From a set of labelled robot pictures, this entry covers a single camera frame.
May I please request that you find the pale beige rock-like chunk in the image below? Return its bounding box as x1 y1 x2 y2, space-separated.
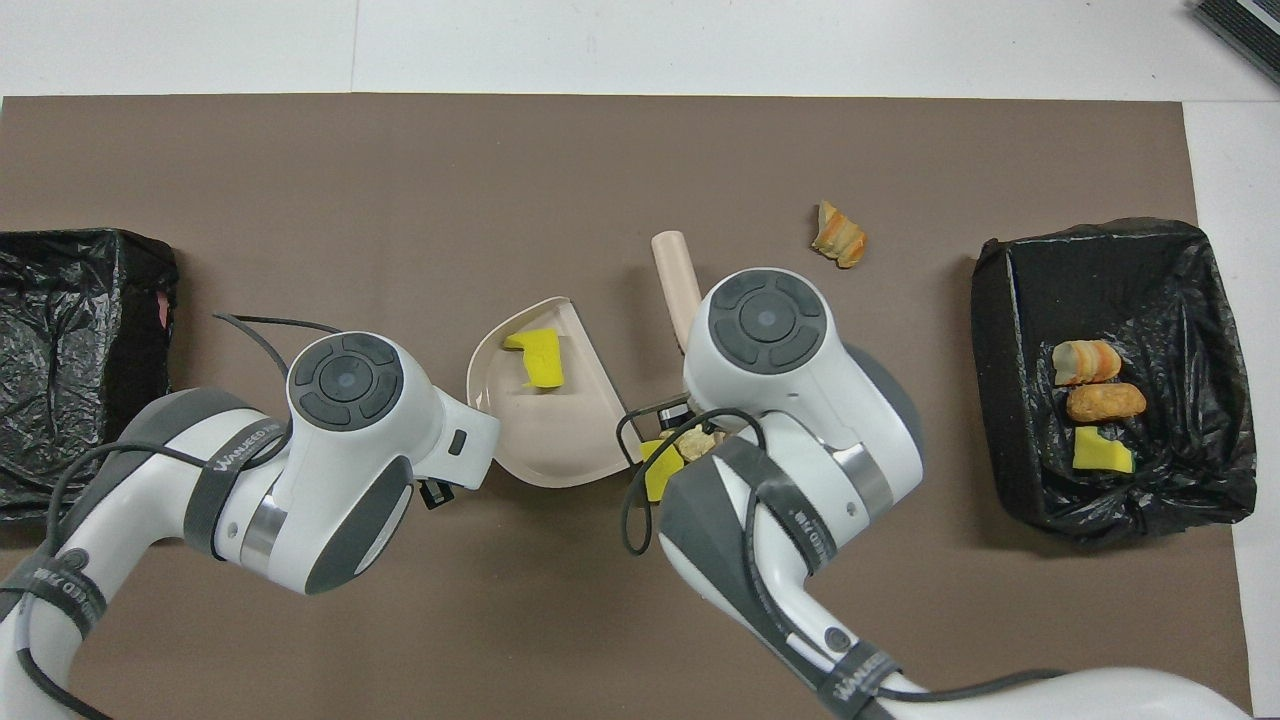
678 424 728 463

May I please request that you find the yellow sponge piece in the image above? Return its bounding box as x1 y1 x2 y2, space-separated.
640 436 687 504
502 328 566 390
1072 426 1136 474

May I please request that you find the beige plastic dustpan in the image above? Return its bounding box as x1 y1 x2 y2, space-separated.
466 296 643 489

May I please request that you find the beige brush with black bristles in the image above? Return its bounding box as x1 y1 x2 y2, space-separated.
651 231 706 353

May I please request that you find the orange white striped pastry toy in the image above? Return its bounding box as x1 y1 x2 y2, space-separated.
1052 339 1123 387
810 201 869 269

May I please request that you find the brown potato-shaped toy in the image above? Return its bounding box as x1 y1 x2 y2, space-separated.
1066 382 1148 423

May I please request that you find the black-lined bin with pink mark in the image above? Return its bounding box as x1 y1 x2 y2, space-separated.
0 228 181 523

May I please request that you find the black-lined trash bin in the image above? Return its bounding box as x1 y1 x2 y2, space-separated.
970 218 1259 546

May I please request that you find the brown table mat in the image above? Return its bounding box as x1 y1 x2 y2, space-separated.
0 95 1253 720

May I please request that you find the dark ribbed object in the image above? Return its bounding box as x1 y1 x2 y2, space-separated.
1188 0 1280 86

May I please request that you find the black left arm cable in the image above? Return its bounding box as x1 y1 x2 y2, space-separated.
15 313 341 720

